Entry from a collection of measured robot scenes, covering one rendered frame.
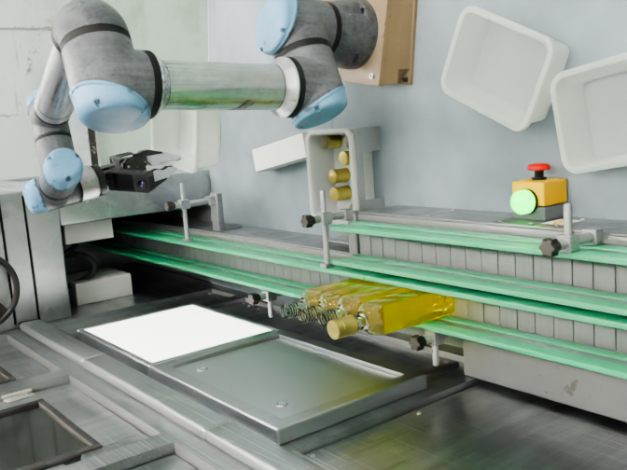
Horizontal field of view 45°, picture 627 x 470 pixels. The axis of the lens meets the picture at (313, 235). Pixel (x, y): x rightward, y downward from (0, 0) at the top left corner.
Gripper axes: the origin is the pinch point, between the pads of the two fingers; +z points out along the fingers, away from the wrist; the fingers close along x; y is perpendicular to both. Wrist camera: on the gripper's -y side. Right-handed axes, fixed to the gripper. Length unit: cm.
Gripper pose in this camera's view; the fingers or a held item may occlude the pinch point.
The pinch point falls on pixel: (177, 161)
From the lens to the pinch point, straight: 182.9
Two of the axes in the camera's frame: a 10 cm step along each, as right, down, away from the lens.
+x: 1.1, 9.3, 3.4
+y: -6.1, -2.1, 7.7
